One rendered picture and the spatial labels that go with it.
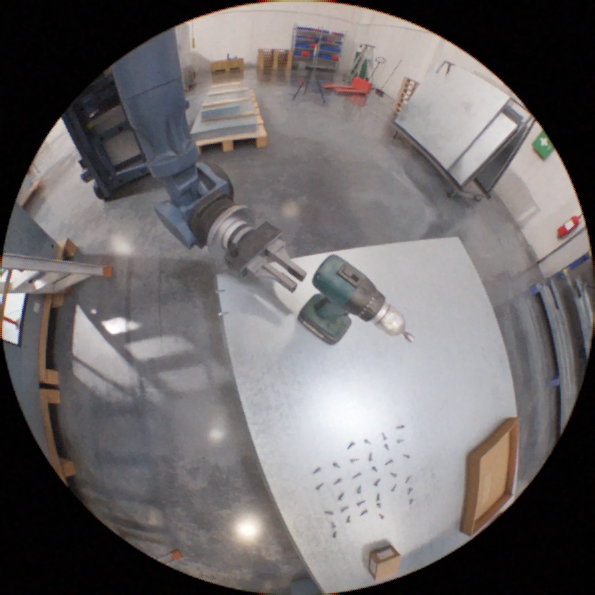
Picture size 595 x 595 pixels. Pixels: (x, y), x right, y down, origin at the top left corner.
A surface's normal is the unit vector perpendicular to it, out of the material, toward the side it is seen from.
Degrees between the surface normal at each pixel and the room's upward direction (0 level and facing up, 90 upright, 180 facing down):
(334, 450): 0
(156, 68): 87
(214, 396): 0
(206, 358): 0
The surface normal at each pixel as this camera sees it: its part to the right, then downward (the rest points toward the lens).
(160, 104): 0.58, 0.76
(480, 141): -0.91, 0.14
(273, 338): 0.11, -0.37
